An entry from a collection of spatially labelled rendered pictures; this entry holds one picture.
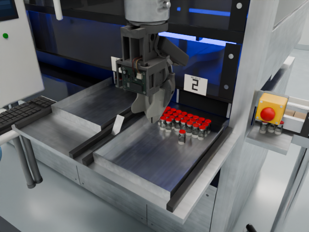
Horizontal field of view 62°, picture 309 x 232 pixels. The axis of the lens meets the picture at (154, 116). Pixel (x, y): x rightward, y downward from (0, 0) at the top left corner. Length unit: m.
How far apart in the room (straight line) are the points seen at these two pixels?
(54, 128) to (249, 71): 0.67
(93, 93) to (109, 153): 0.44
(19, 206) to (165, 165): 1.40
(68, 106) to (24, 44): 0.41
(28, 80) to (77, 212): 0.90
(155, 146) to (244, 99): 0.32
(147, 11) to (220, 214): 0.95
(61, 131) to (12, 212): 1.12
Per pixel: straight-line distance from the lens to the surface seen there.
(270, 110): 0.82
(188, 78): 0.91
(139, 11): 0.43
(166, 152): 0.80
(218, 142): 0.83
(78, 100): 1.13
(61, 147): 0.87
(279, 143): 0.93
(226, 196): 1.11
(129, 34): 0.43
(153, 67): 0.44
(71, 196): 1.94
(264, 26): 0.78
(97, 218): 1.78
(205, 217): 1.26
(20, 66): 1.37
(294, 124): 0.98
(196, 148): 0.82
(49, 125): 1.00
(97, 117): 0.99
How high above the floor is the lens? 1.38
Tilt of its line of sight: 31 degrees down
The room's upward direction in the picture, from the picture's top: straight up
